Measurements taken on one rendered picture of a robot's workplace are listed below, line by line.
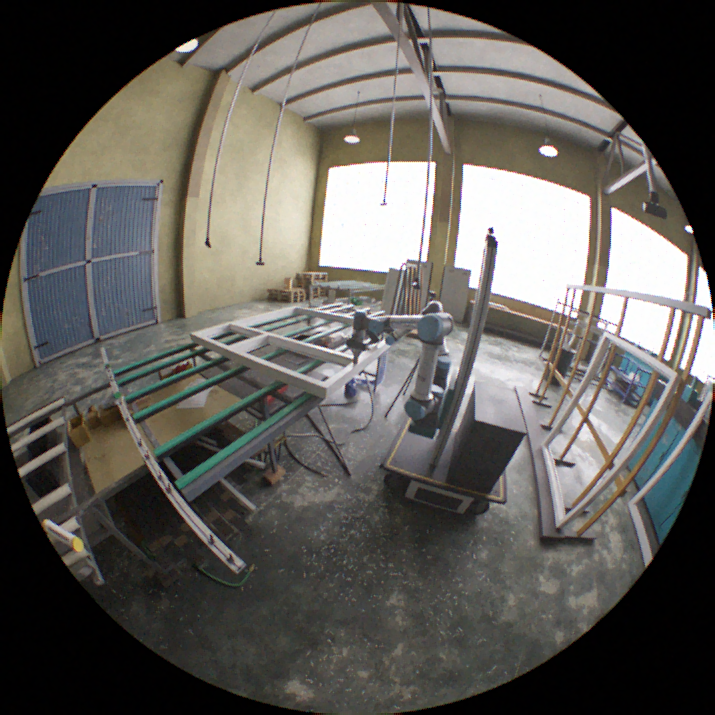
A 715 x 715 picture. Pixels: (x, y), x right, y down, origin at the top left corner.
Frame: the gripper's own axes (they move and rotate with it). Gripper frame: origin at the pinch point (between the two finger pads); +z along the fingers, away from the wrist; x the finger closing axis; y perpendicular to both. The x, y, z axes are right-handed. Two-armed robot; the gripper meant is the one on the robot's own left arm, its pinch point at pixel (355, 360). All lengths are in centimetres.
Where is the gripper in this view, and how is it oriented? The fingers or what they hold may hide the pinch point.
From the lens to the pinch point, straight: 148.3
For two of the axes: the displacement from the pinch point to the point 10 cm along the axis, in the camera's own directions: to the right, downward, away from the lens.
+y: 4.4, -3.1, 8.5
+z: -1.0, 9.2, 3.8
